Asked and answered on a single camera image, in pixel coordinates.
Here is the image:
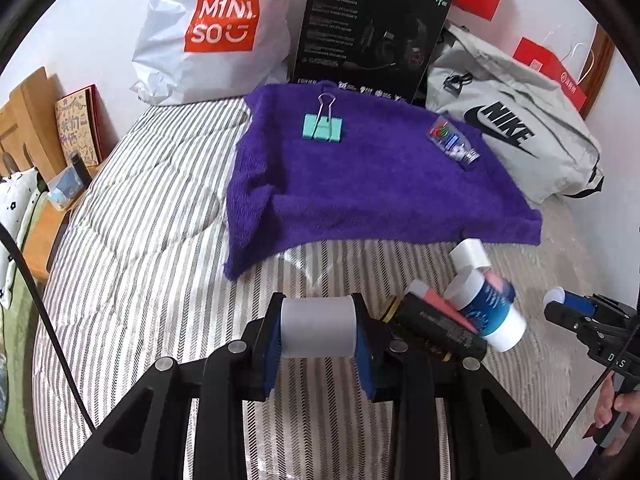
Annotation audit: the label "wooden nightstand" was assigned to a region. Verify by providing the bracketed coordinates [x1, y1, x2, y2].
[22, 160, 107, 286]

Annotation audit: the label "white power adapter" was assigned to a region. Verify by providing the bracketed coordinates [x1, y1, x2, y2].
[449, 239, 491, 274]

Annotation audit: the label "purple towel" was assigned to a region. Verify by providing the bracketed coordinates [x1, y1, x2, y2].
[224, 80, 544, 282]

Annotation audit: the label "brown illustrated book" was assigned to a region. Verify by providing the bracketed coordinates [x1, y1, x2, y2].
[54, 85, 110, 172]

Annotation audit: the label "black headset box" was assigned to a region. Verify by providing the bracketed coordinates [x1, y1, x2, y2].
[287, 0, 454, 107]

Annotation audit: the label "wooden headboard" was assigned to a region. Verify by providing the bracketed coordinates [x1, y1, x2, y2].
[0, 66, 68, 186]

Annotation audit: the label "wooden door frame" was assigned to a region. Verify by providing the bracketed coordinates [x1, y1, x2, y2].
[582, 24, 617, 122]

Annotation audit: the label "green cloth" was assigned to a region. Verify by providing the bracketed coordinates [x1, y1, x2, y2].
[0, 280, 48, 476]

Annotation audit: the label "small red paper bag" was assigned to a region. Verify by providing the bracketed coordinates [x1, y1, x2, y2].
[512, 37, 589, 116]

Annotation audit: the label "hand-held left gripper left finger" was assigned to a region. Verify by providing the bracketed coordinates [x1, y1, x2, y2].
[99, 292, 288, 480]

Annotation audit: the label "black cable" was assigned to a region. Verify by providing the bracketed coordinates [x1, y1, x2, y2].
[0, 224, 97, 432]
[550, 305, 640, 463]

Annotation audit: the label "person's right hand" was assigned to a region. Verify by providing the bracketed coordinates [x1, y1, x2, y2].
[595, 378, 640, 433]

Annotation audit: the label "white tape roll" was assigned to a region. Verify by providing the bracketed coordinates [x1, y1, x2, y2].
[279, 297, 358, 360]

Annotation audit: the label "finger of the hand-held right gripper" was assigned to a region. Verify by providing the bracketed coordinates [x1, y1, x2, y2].
[543, 287, 599, 331]

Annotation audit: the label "grey backpack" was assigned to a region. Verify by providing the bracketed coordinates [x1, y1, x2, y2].
[425, 22, 604, 206]

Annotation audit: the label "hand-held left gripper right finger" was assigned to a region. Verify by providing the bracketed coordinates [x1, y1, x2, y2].
[350, 292, 546, 480]

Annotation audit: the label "white pillow black spots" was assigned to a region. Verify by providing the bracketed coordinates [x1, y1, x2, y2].
[0, 169, 42, 311]

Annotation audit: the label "teal binder clip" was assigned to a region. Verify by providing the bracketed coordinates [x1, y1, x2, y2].
[302, 94, 345, 144]

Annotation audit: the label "white shopping bag orange logo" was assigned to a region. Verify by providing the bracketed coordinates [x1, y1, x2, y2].
[130, 0, 313, 107]

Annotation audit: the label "clear plastic candy bottle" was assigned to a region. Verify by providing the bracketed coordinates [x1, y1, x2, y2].
[427, 116, 480, 167]

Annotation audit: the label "blue and white bottle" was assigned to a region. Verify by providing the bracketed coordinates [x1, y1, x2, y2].
[445, 270, 527, 352]

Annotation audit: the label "pink and grey pen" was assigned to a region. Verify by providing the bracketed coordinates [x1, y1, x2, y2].
[409, 281, 481, 334]

